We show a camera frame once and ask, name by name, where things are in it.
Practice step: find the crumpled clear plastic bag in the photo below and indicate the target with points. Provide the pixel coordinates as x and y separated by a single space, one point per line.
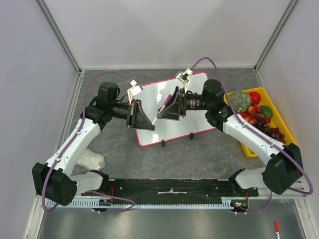
91 160

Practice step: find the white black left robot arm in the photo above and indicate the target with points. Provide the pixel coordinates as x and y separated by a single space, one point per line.
53 180

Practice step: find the yellow plastic fruit bin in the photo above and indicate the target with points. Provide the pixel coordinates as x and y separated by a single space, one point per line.
254 142

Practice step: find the green lime fruit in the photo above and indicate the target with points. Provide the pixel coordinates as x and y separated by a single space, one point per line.
266 111

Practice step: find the red apple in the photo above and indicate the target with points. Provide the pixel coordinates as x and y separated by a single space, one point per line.
255 98

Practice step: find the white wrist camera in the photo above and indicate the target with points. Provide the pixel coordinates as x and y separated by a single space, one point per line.
134 89
183 77

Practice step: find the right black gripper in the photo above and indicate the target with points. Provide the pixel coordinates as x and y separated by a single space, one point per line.
182 104

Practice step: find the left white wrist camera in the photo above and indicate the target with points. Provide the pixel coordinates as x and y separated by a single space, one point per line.
134 89

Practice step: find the dark purple grape bunch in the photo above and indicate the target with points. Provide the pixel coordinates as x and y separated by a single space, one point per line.
273 132

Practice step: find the white slotted cable duct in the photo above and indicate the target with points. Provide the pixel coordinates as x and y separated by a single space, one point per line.
159 202

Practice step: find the purple capped whiteboard marker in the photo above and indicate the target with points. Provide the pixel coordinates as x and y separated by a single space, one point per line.
162 108

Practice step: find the green netted melon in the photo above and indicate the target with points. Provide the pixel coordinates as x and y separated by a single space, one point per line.
241 101

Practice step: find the red marker pen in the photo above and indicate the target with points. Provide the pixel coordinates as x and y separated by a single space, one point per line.
277 228

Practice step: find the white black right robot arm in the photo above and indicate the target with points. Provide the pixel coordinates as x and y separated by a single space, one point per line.
278 174

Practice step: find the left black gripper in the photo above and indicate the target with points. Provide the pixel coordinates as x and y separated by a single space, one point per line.
136 118

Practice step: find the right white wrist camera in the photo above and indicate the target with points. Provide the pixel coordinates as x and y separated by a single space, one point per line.
183 77

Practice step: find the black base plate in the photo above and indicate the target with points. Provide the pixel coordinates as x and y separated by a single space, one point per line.
190 188

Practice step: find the pink framed whiteboard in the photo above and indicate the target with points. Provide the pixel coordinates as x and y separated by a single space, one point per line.
153 97

